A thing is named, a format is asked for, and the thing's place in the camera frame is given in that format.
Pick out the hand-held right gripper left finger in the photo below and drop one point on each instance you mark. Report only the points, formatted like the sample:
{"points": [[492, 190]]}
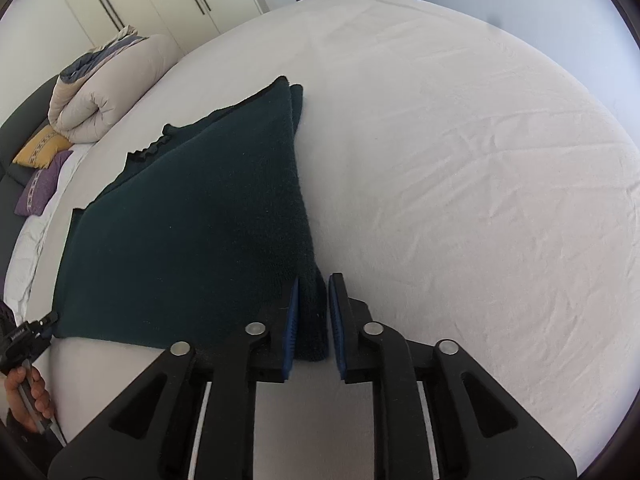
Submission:
{"points": [[292, 330]]}

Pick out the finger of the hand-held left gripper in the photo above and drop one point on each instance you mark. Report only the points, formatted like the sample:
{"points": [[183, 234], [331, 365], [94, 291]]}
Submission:
{"points": [[46, 322]]}

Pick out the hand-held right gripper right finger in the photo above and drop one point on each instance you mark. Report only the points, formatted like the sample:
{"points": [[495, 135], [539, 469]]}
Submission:
{"points": [[336, 330]]}

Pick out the dark green sweater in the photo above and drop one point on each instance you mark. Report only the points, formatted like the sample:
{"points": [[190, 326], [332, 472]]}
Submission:
{"points": [[190, 235]]}

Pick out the person's left hand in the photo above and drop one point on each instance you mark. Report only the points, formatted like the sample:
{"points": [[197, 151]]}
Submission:
{"points": [[25, 400]]}

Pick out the white pillow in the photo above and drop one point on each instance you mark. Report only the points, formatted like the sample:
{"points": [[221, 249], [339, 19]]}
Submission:
{"points": [[30, 255]]}

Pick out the purple patterned pillow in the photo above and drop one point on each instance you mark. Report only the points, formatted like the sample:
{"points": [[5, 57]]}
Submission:
{"points": [[42, 187]]}

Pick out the yellow patterned pillow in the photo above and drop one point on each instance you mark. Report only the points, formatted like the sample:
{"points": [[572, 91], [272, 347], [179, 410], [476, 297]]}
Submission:
{"points": [[40, 150]]}

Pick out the bed with white sheet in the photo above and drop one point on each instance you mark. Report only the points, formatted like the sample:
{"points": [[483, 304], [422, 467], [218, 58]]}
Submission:
{"points": [[450, 185]]}

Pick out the folded beige duvet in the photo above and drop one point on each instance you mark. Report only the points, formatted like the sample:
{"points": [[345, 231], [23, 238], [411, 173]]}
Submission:
{"points": [[110, 95]]}

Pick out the white wardrobe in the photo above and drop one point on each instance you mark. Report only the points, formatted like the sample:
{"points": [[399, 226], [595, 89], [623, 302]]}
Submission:
{"points": [[150, 0]]}

